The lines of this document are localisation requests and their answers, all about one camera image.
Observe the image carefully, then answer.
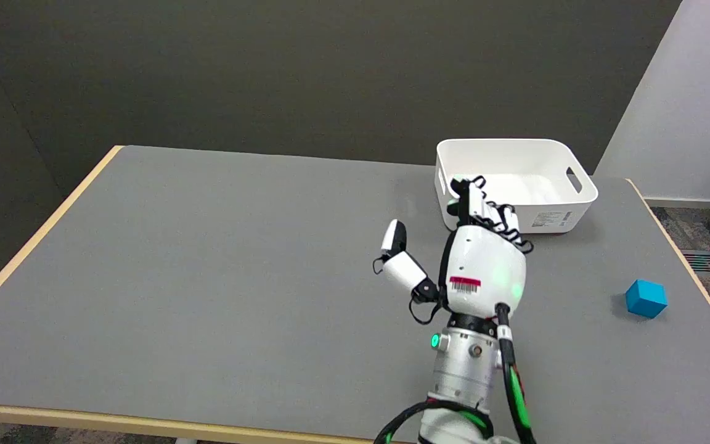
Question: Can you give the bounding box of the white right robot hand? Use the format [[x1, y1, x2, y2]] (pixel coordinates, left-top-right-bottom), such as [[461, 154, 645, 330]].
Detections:
[[372, 176, 534, 329]]

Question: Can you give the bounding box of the blue wooden cube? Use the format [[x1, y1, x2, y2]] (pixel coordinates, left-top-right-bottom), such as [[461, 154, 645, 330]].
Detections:
[[625, 279, 669, 319]]

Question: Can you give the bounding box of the white plastic storage bin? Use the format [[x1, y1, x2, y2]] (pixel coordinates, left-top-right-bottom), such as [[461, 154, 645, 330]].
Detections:
[[434, 138, 599, 234]]

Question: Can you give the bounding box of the floor vent grille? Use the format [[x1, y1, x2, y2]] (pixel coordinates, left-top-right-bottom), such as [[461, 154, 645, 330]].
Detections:
[[680, 249, 710, 274]]

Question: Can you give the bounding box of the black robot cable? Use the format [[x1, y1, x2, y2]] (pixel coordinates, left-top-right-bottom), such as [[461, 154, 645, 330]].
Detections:
[[372, 304, 538, 444]]

